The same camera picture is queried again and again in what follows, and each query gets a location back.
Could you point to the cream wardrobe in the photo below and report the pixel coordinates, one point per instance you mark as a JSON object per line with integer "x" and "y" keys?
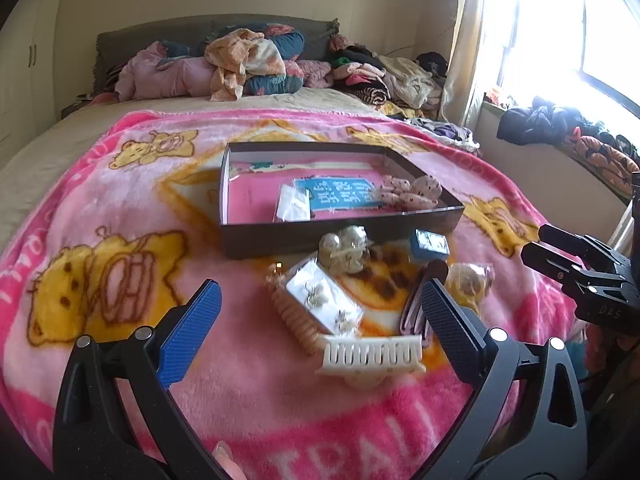
{"x": 25, "y": 60}

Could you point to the white hair claw clip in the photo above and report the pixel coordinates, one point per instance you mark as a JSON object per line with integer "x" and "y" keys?
{"x": 370, "y": 355}

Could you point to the pile of mixed clothes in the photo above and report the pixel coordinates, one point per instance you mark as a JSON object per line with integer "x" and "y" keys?
{"x": 390, "y": 80}

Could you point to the orange floral cloth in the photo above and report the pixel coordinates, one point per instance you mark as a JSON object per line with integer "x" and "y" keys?
{"x": 235, "y": 60}

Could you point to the orange and black cloth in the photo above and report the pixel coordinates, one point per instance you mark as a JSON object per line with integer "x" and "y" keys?
{"x": 607, "y": 157}

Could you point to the small blue box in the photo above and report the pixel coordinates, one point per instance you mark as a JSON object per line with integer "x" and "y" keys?
{"x": 430, "y": 246}

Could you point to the pink printed bear blanket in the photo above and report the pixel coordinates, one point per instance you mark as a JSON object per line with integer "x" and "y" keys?
{"x": 250, "y": 410}

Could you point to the dark cardboard box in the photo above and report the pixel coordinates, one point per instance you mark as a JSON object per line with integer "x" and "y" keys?
{"x": 280, "y": 240}

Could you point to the pink knitted cloth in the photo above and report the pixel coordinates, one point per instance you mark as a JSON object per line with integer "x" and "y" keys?
{"x": 315, "y": 72}

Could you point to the brown hair claw clip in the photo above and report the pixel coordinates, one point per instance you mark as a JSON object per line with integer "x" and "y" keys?
{"x": 412, "y": 310}

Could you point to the dark blue floral pillow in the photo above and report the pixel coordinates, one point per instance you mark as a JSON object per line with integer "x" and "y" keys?
{"x": 287, "y": 42}

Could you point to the person's left hand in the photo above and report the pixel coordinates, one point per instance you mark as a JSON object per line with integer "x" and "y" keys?
{"x": 229, "y": 462}

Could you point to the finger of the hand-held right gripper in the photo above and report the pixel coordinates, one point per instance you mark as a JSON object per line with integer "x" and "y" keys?
{"x": 550, "y": 262}
{"x": 575, "y": 240}

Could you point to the pink garment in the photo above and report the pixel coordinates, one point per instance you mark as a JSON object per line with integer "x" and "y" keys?
{"x": 165, "y": 75}

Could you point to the dark jacket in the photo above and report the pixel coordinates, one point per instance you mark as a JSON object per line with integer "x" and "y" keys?
{"x": 540, "y": 122}

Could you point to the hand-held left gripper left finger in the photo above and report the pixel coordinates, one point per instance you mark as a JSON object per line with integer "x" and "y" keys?
{"x": 192, "y": 330}

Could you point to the pile of clothes on bed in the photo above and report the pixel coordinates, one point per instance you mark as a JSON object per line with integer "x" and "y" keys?
{"x": 150, "y": 35}

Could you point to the beige curtain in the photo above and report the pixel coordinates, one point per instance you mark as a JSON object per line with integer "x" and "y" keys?
{"x": 467, "y": 50}

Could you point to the small clear plastic packet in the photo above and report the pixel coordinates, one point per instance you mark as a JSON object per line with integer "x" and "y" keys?
{"x": 292, "y": 205}

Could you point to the window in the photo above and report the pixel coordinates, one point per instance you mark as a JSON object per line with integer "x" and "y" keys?
{"x": 560, "y": 25}

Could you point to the blue printed card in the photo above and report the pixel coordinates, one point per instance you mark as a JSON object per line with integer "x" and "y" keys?
{"x": 340, "y": 195}

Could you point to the purple cloth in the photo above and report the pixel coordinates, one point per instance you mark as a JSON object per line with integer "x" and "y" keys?
{"x": 445, "y": 130}

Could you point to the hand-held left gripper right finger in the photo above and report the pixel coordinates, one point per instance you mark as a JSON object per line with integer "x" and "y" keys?
{"x": 450, "y": 332}

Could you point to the polka-dot fabric scrunchie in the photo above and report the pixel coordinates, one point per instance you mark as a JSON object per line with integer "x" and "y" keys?
{"x": 410, "y": 192}

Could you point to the earring card packet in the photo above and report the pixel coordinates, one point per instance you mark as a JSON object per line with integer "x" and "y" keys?
{"x": 315, "y": 295}

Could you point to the yellow bangles packet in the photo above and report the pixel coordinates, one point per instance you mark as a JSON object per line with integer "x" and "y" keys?
{"x": 467, "y": 282}

